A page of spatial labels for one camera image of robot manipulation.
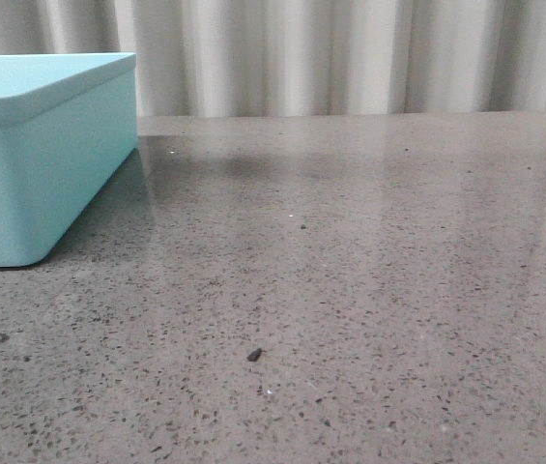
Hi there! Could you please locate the light blue plastic box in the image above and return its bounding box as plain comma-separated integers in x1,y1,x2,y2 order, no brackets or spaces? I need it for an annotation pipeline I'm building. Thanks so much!
0,52,138,268

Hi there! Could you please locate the small black debris piece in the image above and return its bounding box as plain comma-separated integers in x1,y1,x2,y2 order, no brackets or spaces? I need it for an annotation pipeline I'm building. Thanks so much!
246,348,263,363

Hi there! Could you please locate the grey pleated curtain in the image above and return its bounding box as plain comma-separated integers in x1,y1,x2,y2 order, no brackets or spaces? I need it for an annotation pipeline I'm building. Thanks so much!
0,1,546,117

